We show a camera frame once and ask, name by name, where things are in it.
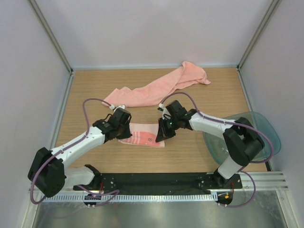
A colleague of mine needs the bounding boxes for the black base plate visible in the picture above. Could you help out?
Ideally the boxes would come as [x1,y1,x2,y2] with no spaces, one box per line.
[84,172,243,191]

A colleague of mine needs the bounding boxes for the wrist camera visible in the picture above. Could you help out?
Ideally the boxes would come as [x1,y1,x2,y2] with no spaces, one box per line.
[158,103,171,120]
[109,104,126,112]

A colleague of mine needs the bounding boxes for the clear blue plastic tray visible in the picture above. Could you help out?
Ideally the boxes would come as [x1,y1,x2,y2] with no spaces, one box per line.
[203,112,281,165]

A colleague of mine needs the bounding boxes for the plain pink towel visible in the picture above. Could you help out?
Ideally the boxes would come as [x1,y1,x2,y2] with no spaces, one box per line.
[104,61,211,107]

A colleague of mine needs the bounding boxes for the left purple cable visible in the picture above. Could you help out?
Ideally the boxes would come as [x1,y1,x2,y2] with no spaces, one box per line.
[30,97,120,207]

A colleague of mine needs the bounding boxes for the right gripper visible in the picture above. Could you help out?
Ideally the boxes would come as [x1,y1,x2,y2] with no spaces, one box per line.
[156,116,180,143]

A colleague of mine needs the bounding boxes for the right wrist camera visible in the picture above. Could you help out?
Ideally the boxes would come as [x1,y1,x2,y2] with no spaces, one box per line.
[158,103,171,120]

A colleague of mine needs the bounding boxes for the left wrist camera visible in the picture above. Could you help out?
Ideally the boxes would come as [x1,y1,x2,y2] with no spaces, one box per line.
[109,104,126,112]

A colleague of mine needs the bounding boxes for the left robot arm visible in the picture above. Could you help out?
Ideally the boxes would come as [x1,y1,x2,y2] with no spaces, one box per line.
[28,105,132,198]

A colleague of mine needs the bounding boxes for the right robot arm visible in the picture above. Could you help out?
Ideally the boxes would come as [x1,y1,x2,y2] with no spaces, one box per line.
[155,100,265,188]

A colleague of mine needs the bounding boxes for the pink bunny towel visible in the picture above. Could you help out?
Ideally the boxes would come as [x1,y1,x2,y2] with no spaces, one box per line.
[118,123,165,148]

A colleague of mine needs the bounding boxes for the white slotted cable duct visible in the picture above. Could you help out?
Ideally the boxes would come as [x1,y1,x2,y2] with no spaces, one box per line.
[44,192,218,203]

